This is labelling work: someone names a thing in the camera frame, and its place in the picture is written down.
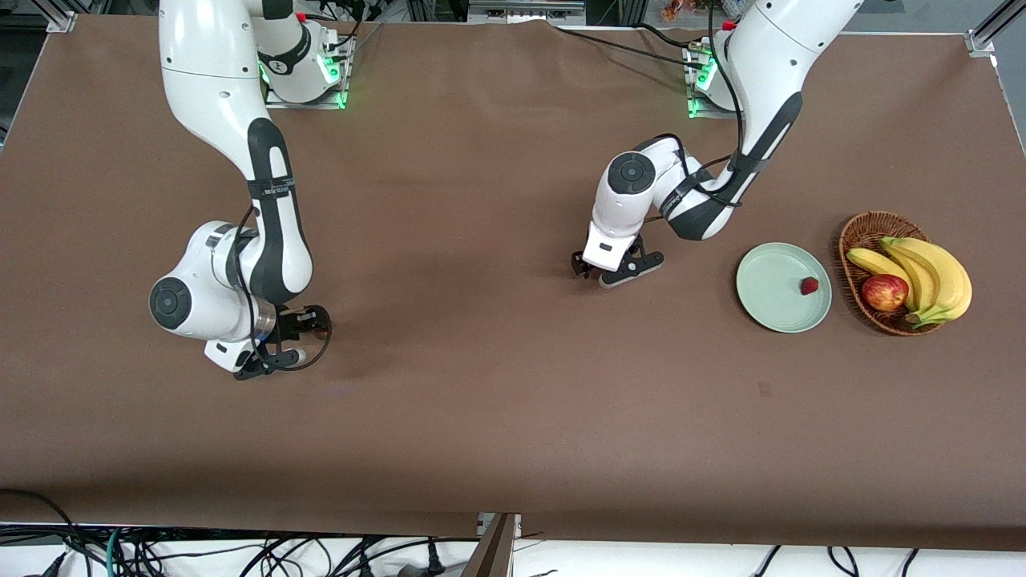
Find pale green round plate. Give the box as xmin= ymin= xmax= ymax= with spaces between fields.
xmin=736 ymin=242 xmax=833 ymax=334

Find brown table cover cloth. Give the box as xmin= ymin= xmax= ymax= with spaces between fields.
xmin=0 ymin=16 xmax=1026 ymax=552

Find brown wicker basket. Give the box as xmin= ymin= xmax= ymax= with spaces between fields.
xmin=838 ymin=211 xmax=955 ymax=337

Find yellow banana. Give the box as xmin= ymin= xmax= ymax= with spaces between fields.
xmin=890 ymin=237 xmax=973 ymax=329
xmin=847 ymin=248 xmax=915 ymax=294
xmin=880 ymin=237 xmax=939 ymax=315

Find red apple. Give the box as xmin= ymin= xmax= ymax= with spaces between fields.
xmin=862 ymin=274 xmax=910 ymax=313

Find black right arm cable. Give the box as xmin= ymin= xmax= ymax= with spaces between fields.
xmin=232 ymin=204 xmax=333 ymax=373

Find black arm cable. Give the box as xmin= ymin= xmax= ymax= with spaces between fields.
xmin=232 ymin=204 xmax=333 ymax=373
xmin=637 ymin=0 xmax=750 ymax=221

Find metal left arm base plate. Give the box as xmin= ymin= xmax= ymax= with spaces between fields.
xmin=684 ymin=44 xmax=746 ymax=121

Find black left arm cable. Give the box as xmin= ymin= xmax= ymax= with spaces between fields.
xmin=637 ymin=0 xmax=750 ymax=221

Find aluminium frame rail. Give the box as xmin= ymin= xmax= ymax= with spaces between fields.
xmin=469 ymin=0 xmax=586 ymax=25

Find thin grey cable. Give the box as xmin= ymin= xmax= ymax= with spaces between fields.
xmin=345 ymin=22 xmax=386 ymax=61

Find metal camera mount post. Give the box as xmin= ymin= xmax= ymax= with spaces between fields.
xmin=461 ymin=513 xmax=522 ymax=577

